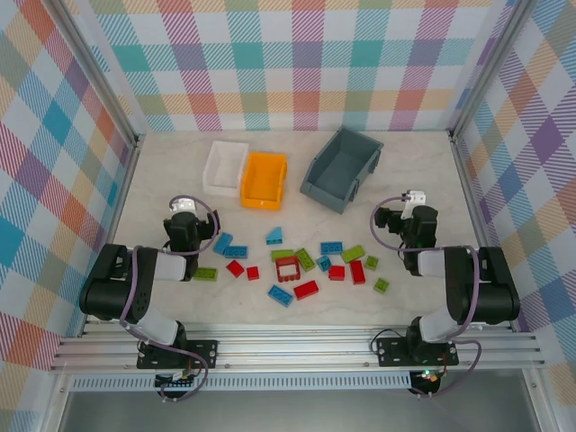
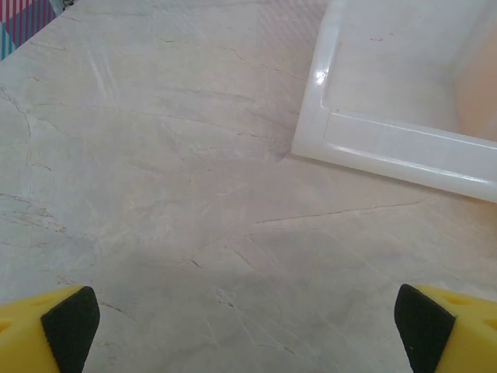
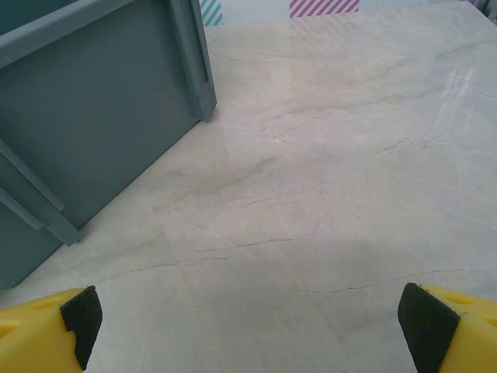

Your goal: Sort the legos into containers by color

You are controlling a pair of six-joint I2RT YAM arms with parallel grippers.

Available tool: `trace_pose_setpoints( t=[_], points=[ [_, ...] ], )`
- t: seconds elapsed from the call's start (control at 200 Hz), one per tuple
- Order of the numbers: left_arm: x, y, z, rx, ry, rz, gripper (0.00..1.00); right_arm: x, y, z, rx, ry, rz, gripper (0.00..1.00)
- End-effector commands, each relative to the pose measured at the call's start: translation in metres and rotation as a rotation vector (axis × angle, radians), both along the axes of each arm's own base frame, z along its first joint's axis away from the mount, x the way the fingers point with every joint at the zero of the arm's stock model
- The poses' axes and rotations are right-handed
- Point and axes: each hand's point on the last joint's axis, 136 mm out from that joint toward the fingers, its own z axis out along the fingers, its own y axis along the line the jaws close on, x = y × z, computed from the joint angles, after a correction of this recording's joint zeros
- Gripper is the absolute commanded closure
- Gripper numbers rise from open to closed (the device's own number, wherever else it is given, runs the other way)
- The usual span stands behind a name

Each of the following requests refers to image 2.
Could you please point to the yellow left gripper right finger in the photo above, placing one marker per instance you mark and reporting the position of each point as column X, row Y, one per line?
column 458, row 334

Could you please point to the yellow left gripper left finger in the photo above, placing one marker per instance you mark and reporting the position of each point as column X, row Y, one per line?
column 35, row 338

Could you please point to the white plastic container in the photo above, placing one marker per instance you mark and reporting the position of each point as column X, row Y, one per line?
column 388, row 147

